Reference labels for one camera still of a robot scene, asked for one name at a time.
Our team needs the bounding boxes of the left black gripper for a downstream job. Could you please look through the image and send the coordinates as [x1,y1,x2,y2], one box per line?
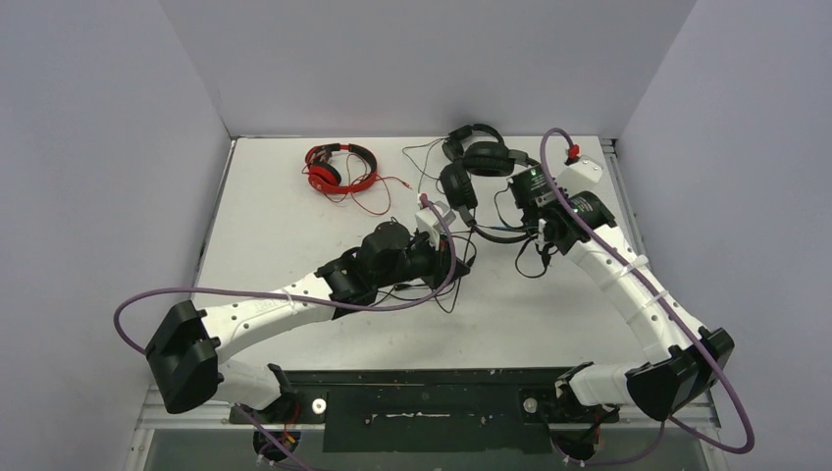
[375,228,470,292]

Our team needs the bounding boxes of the large black blue headphones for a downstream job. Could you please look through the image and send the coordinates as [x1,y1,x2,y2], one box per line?
[377,139,560,315]

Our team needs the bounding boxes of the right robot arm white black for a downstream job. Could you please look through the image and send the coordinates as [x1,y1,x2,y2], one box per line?
[507,166,735,421]

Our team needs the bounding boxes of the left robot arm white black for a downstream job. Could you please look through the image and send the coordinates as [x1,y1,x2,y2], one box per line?
[145,222,470,422]

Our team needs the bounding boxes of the small black headphones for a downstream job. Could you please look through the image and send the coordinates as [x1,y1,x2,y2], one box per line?
[400,123,505,190]

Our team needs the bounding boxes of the red headphones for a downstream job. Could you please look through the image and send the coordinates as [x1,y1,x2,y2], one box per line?
[301,142,413,217]

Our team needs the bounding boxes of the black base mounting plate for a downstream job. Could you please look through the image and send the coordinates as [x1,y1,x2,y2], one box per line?
[162,367,651,456]

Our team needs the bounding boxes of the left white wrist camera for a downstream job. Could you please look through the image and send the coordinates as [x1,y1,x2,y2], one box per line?
[414,201,456,249]

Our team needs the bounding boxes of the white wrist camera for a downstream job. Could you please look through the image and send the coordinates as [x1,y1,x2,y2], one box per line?
[414,201,456,249]
[554,155,604,196]

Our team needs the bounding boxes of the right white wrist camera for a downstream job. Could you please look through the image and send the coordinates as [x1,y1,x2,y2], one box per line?
[554,155,604,196]

